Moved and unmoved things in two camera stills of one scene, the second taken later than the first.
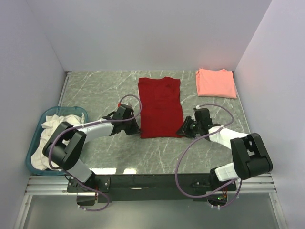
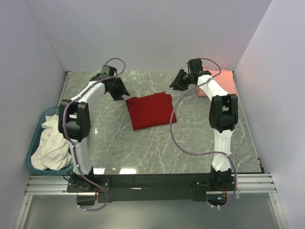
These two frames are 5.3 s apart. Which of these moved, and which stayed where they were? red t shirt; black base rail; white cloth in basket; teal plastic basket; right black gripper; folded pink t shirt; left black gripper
Moved: red t shirt; left black gripper; right black gripper
Stayed: black base rail; folded pink t shirt; teal plastic basket; white cloth in basket
